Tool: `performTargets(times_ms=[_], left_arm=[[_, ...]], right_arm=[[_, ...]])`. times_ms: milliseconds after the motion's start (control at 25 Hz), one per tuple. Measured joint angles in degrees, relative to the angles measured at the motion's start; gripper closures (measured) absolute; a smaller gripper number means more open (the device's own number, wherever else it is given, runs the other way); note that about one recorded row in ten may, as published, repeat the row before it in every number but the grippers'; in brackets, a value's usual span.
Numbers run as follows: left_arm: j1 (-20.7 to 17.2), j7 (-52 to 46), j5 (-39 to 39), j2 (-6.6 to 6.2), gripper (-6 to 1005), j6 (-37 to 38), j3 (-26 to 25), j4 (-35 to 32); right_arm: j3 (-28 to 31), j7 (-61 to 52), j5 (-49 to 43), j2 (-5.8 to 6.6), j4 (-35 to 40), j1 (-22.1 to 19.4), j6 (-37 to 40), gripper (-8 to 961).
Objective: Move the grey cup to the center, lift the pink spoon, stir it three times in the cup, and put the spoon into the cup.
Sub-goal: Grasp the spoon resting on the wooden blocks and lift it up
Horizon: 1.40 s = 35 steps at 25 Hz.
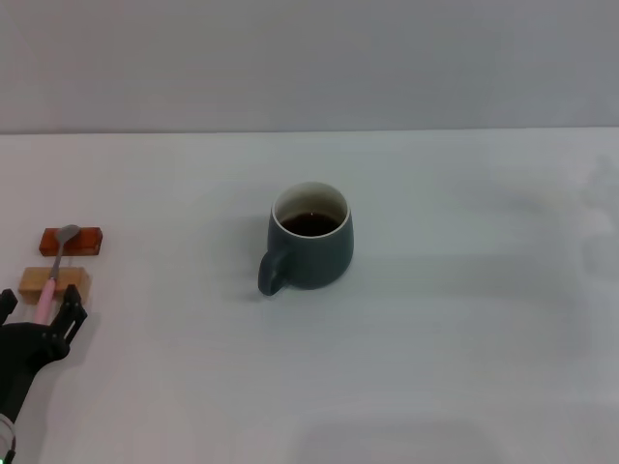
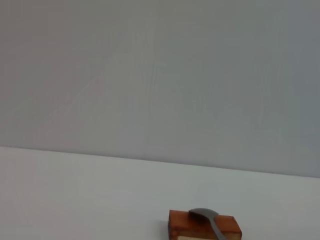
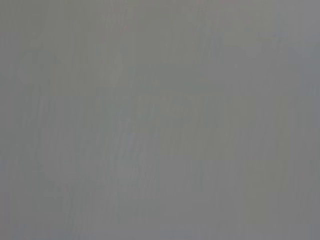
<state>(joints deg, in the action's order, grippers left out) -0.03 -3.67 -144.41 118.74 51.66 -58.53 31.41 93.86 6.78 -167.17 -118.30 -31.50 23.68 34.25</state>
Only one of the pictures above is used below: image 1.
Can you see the grey ceramic cup with coffee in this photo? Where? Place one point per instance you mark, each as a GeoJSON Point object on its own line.
{"type": "Point", "coordinates": [314, 261]}

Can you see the reddish brown wooden block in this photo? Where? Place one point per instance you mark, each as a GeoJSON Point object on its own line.
{"type": "Point", "coordinates": [87, 241]}

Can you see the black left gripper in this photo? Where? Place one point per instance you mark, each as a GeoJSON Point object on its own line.
{"type": "Point", "coordinates": [24, 353]}

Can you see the light wooden block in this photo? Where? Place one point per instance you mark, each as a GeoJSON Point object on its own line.
{"type": "Point", "coordinates": [72, 280]}

